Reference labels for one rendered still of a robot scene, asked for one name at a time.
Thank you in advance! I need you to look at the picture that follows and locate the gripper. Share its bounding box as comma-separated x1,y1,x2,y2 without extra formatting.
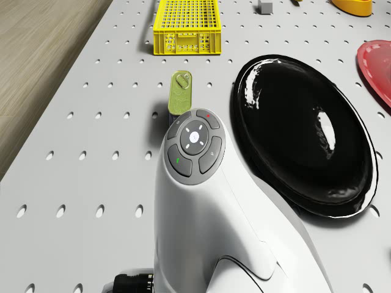
102,267,155,293

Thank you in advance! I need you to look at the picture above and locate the flat-sided can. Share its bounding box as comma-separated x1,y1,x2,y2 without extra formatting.
167,70,194,126

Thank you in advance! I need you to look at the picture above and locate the black plate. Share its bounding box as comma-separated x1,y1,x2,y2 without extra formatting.
232,54,379,219

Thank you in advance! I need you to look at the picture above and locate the yellow basket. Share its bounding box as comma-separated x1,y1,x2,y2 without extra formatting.
152,0,223,56

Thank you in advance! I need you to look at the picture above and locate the grey cube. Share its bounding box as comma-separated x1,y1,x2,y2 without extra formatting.
258,0,274,15

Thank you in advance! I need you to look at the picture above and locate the red plate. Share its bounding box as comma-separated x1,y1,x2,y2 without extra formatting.
356,39,391,108

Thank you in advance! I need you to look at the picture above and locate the yellow bowl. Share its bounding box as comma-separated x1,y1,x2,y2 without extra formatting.
331,0,373,18

